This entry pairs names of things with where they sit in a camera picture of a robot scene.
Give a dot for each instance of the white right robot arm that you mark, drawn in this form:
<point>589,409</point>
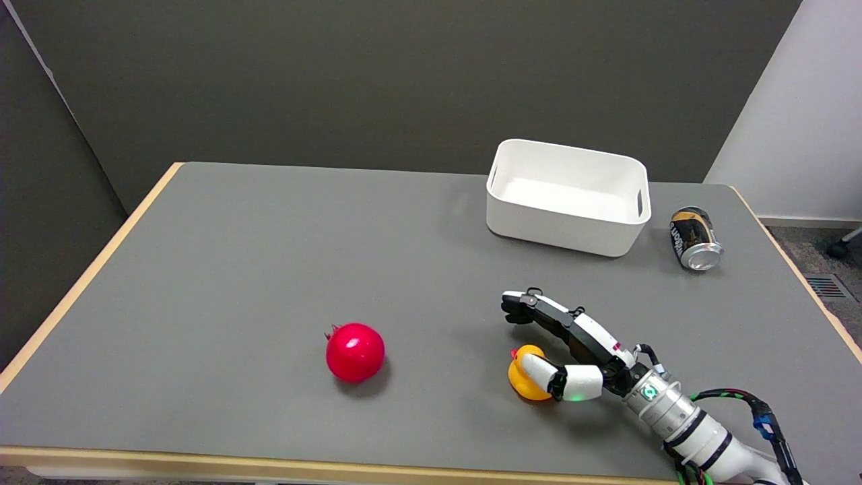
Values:
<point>680,417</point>

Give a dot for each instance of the black gold drink can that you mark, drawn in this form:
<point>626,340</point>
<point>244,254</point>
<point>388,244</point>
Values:
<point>693,236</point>

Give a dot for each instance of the red pomegranate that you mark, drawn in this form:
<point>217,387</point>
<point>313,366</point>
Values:
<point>355,352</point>

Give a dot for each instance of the floor vent grille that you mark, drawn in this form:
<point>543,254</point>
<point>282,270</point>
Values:
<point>826,287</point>

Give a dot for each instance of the white plastic bin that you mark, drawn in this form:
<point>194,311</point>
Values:
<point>566,202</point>

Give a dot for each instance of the yellow rubber duck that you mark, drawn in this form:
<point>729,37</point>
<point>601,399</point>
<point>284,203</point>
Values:
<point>522,380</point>

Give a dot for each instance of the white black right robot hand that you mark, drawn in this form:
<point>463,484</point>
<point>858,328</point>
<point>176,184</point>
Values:
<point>592,340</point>

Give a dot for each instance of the black chair caster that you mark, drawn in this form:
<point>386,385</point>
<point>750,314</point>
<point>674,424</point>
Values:
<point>838,249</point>

